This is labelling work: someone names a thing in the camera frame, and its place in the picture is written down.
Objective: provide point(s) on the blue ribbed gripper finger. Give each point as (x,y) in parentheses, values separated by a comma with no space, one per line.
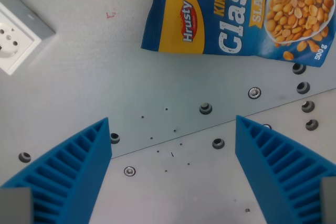
(283,166)
(65,171)

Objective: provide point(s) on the silver countersunk screw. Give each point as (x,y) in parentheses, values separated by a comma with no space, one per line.
(267,126)
(129,171)
(254,92)

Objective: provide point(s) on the white grey power socket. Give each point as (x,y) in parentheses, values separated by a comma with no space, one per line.
(18,33)

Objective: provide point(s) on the blue peanut snack bag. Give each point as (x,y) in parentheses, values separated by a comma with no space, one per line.
(236,16)

